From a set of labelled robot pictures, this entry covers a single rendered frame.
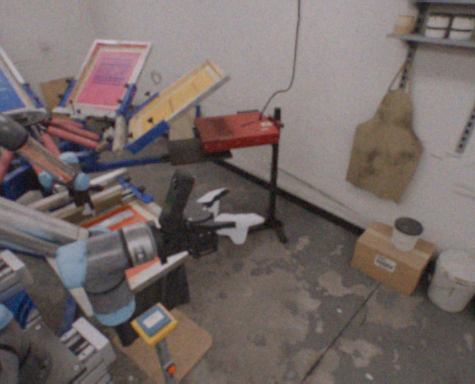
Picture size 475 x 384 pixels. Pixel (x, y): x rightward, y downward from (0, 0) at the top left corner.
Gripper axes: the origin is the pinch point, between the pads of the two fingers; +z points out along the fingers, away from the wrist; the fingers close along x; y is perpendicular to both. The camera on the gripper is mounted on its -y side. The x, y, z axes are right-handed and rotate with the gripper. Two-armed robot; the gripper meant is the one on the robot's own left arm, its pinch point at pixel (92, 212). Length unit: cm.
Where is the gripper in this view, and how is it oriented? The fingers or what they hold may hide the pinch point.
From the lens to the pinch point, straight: 191.7
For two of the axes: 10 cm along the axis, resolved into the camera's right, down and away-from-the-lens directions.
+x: 7.2, 4.0, -5.7
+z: 0.0, 8.2, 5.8
